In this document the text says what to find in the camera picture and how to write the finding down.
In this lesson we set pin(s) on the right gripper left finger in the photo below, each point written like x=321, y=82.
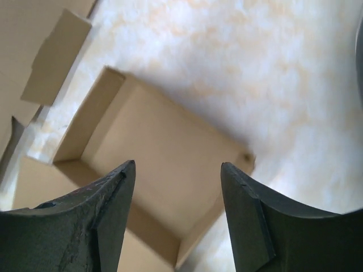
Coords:
x=80, y=231

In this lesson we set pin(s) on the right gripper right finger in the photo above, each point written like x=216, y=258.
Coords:
x=272, y=232

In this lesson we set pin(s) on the brown cardboard box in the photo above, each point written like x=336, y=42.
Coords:
x=177, y=194
x=40, y=41

